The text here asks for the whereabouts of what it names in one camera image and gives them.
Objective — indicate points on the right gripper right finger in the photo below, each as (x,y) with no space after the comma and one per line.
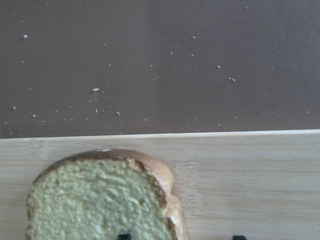
(238,237)

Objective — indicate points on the bread slice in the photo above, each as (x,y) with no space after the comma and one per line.
(99,194)

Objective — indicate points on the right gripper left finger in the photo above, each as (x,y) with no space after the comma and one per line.
(125,236)

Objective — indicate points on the wooden cutting board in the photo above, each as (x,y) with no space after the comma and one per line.
(264,185)

